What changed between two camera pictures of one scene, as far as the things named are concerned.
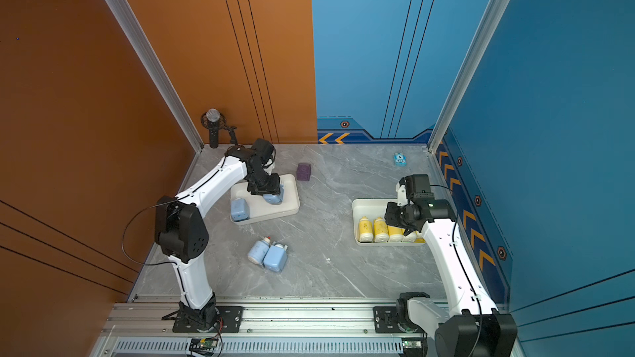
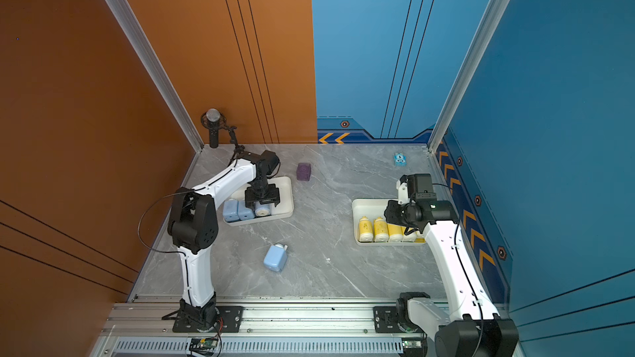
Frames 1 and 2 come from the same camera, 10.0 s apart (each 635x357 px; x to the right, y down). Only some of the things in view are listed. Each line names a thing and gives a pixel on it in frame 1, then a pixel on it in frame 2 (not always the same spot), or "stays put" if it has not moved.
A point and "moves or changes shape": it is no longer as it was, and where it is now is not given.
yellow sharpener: (365, 230) stays put
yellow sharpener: (380, 230) stays put
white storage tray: (259, 208) moves or changes shape
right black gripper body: (398, 215) stays put
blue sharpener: (276, 257) stays put
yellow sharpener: (411, 237) stays put
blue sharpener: (275, 199) moves or changes shape
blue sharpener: (258, 249) to (262, 210)
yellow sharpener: (393, 230) stays put
